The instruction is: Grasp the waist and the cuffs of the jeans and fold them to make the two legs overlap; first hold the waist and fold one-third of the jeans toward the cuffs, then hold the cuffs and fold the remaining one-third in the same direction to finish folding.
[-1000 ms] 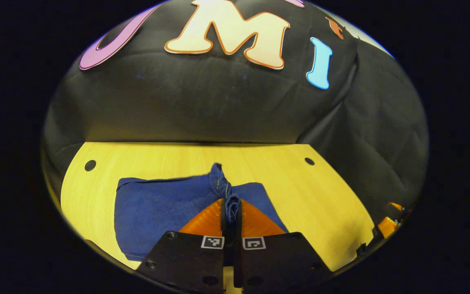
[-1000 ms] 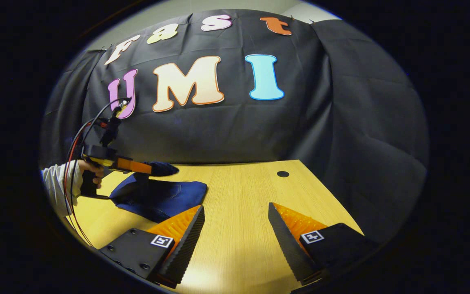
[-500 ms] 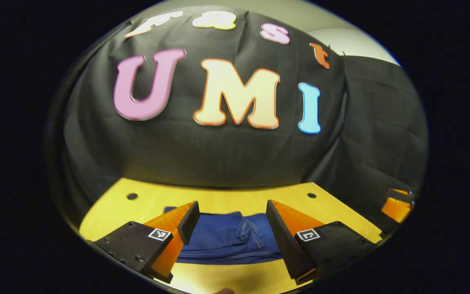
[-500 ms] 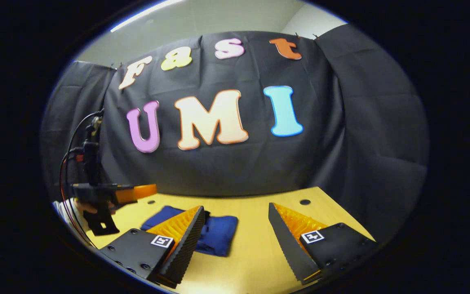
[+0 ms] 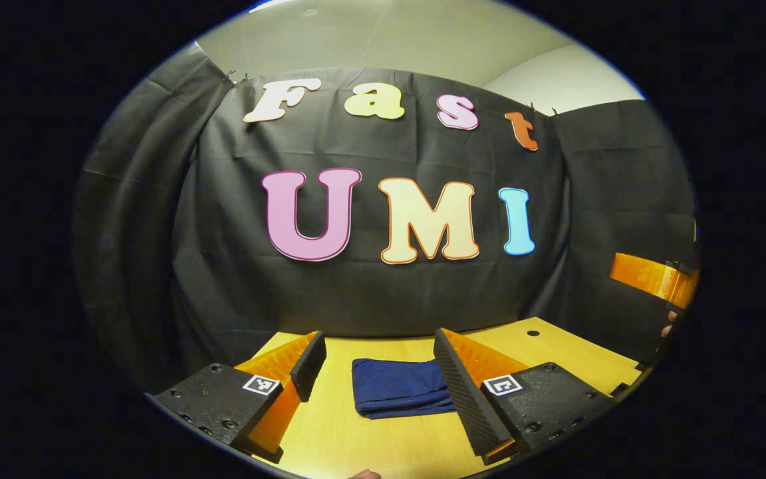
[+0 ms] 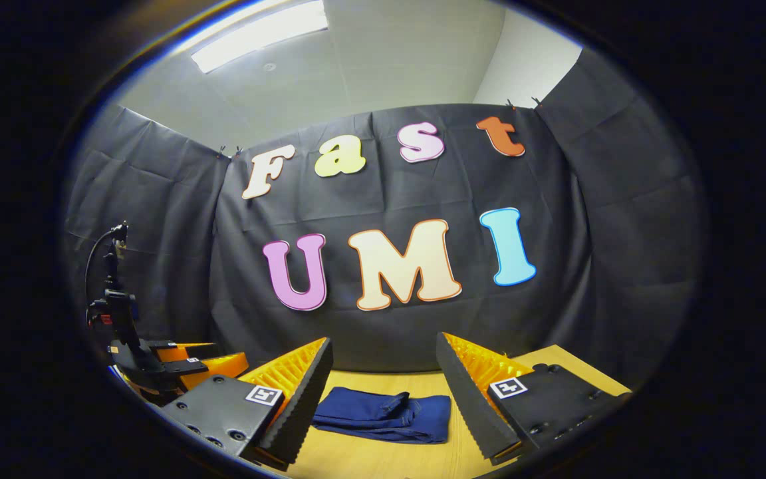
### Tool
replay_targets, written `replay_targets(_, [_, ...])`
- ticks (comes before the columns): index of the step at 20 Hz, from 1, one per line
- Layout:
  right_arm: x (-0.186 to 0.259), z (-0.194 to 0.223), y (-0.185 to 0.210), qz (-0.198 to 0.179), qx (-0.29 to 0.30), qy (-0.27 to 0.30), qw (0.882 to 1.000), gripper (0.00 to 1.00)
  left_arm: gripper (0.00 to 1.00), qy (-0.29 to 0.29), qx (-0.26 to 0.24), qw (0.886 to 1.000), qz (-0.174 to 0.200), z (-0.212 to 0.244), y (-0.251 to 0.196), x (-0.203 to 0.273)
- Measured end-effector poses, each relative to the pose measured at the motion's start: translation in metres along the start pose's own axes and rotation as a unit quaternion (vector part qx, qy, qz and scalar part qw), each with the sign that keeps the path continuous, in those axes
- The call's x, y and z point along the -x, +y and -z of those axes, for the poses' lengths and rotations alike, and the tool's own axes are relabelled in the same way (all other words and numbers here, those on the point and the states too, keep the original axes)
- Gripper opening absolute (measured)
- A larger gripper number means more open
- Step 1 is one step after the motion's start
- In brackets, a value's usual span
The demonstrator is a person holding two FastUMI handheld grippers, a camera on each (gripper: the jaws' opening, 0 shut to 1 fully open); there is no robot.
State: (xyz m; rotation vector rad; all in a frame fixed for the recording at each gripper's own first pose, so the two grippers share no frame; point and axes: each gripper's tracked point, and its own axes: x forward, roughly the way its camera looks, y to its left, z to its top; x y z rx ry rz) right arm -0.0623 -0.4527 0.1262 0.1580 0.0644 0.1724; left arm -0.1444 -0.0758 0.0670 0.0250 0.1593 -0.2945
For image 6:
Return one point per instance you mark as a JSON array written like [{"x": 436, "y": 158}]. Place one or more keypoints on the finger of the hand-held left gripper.
[
  {"x": 220, "y": 366},
  {"x": 180, "y": 350}
]

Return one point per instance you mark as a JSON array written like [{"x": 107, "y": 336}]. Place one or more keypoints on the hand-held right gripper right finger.
[{"x": 466, "y": 399}]

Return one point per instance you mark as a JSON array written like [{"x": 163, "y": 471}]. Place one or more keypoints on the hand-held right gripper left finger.
[{"x": 306, "y": 399}]

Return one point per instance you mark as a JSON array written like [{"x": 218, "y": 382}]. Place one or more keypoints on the blue denim jeans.
[{"x": 383, "y": 416}]

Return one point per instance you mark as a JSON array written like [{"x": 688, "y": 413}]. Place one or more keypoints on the black backdrop cloth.
[{"x": 556, "y": 199}]

